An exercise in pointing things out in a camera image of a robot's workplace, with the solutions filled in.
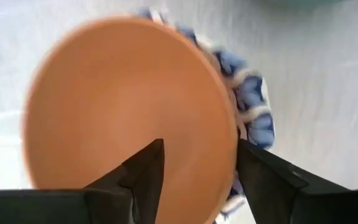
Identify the blue patterned paper bowl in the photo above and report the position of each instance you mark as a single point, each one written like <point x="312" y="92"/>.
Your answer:
<point x="253" y="93"/>

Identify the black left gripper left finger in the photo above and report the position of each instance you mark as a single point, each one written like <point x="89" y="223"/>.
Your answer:
<point x="135" y="186"/>

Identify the orange bowl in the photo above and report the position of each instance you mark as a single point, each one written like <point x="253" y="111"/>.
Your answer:
<point x="120" y="93"/>

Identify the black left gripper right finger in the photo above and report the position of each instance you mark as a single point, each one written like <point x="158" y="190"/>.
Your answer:
<point x="275" y="193"/>

